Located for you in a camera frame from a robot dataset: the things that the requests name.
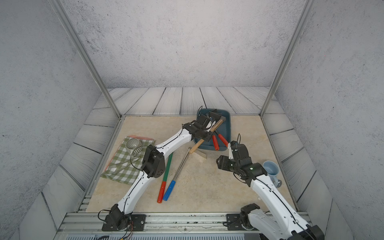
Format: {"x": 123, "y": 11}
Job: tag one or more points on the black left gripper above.
{"x": 209, "y": 134}

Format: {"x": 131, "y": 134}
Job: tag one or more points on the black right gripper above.
{"x": 223, "y": 163}

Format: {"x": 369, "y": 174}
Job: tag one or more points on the grey hoe red grip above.
{"x": 215, "y": 142}
{"x": 222, "y": 138}

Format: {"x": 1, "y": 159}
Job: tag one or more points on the wooden handled hoe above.
{"x": 220, "y": 120}

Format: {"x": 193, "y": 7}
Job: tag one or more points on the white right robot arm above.
{"x": 285, "y": 223}

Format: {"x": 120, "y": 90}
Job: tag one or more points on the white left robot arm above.
{"x": 154, "y": 164}

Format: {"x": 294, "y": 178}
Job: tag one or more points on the teal plastic storage box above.
{"x": 224, "y": 130}

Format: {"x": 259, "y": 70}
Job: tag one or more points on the steel hoe with blue grip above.
{"x": 179, "y": 160}

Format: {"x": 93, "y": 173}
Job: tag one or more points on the green hoe with red grip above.
{"x": 164, "y": 181}

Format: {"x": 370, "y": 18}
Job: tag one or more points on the light blue mug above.
{"x": 273, "y": 171}

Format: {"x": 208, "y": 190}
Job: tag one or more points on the green white checkered cloth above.
{"x": 124, "y": 168}

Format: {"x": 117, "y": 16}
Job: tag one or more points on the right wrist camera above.
{"x": 230, "y": 148}

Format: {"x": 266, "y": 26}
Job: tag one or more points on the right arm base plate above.
{"x": 234, "y": 220}

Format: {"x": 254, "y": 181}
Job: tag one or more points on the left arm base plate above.
{"x": 135, "y": 222}

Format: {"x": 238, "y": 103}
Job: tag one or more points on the aluminium front rail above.
{"x": 162, "y": 226}

